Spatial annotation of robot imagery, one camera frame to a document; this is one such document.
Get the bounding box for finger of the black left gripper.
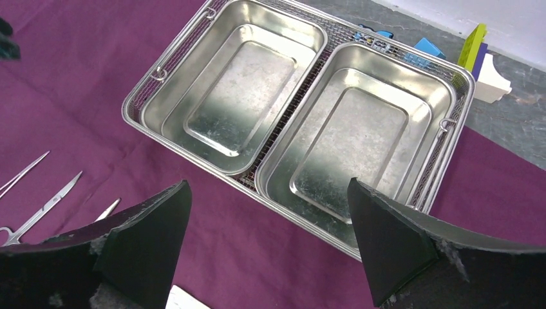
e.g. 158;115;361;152
1;18;21;60

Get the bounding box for steel surgical scissors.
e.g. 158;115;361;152
1;171;83;247

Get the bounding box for steel two-compartment tray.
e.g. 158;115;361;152
122;1;475;259

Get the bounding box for yellow-green plastic block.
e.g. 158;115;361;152
457;23;487;71

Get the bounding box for blue plastic block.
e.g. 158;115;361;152
403;37;446;68

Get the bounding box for white plastic block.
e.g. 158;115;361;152
474;53;512;104

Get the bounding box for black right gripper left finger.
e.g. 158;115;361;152
1;180;192;308

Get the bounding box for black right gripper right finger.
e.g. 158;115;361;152
347;178;545;308

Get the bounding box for steel hemostat clamp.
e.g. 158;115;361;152
95;198;121;222

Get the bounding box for steel needle holder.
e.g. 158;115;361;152
0;151;50;198

